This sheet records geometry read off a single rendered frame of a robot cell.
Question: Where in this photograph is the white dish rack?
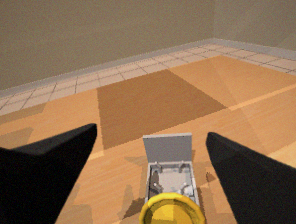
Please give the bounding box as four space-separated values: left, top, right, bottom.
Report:
143 132 200 206

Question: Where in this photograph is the yellow round plate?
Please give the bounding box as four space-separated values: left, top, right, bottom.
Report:
139 193 206 224

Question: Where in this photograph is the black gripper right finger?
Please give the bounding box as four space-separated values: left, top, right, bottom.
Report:
205 132 296 224

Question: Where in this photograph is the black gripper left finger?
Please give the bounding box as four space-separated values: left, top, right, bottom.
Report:
0 123 97 224

